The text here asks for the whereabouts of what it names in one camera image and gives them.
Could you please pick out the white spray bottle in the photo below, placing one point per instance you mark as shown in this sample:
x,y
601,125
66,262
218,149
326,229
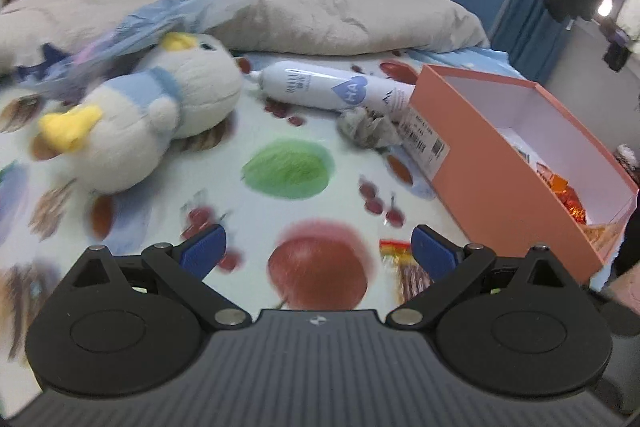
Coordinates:
x,y
310,87

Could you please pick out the blue plastic bag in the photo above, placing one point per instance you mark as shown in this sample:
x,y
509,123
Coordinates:
x,y
140,27

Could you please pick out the pink printed fabric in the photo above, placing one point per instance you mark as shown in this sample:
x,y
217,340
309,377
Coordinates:
x,y
622,287

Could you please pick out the crumpled grey paper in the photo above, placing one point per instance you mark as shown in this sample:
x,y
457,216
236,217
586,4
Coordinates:
x,y
367,129

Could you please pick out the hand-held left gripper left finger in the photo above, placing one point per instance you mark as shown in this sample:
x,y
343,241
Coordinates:
x,y
202,252

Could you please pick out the red gold striped snack packet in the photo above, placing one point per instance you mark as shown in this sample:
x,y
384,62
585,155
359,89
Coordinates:
x,y
407,277

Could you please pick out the grey blanket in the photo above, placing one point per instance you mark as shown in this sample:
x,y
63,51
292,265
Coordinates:
x,y
325,12

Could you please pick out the red foil candy bag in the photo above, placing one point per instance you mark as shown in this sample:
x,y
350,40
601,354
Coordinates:
x,y
572,207

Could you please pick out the orange snack packet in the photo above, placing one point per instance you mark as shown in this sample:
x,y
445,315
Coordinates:
x,y
550,179

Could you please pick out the pink cardboard box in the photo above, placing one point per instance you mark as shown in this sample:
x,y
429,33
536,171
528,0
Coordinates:
x,y
475,167

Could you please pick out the light blue bed sheet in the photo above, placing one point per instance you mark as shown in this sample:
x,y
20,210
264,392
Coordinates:
x,y
475,59

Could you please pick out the blue curtain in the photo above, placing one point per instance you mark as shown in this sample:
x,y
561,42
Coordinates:
x,y
530,22

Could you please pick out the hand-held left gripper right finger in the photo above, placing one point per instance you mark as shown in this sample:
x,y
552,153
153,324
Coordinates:
x,y
432,252

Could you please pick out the fruit print mat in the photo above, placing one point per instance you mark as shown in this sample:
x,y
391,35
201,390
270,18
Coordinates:
x,y
285,207

